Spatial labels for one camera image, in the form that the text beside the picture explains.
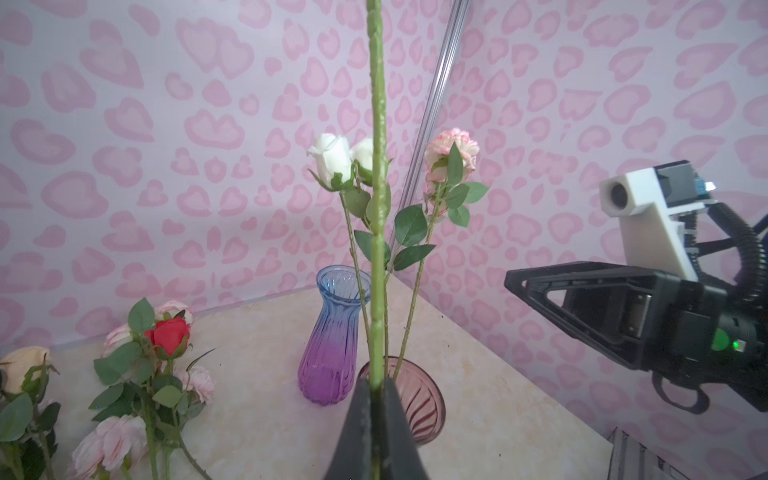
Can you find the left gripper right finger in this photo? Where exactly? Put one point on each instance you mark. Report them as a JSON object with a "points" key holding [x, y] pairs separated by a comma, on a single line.
{"points": [[400, 459]]}

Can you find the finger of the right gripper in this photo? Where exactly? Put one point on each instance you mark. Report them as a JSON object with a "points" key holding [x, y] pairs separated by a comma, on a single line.
{"points": [[581, 289], [617, 325]]}

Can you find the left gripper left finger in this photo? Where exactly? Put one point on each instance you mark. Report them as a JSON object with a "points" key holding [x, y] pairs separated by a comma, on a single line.
{"points": [[352, 459]]}

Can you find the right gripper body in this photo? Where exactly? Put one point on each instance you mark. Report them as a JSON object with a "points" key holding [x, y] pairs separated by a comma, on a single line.
{"points": [[693, 334]]}

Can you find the pink rose stem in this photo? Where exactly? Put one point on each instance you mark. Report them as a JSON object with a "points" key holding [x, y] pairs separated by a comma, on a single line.
{"points": [[450, 158]]}

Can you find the light blue rose stem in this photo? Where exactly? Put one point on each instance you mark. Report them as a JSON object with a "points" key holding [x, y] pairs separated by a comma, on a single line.
{"points": [[378, 358]]}

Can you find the white rose stem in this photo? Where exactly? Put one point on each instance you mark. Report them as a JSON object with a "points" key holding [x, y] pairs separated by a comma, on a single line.
{"points": [[346, 170]]}

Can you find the maroon grey glass vase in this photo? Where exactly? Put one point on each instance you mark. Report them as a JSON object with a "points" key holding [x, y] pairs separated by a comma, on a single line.
{"points": [[422, 401]]}

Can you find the blue purple glass vase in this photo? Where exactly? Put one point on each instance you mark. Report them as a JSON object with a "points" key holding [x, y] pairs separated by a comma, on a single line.
{"points": [[327, 371]]}

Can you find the red rose stem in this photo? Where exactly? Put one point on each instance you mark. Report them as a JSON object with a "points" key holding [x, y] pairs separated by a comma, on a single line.
{"points": [[140, 368]]}

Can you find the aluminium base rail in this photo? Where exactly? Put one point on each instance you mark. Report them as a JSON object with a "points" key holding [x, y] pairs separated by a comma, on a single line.
{"points": [[631, 460]]}

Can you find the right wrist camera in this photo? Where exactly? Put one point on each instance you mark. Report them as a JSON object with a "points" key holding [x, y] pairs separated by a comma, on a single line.
{"points": [[649, 204]]}

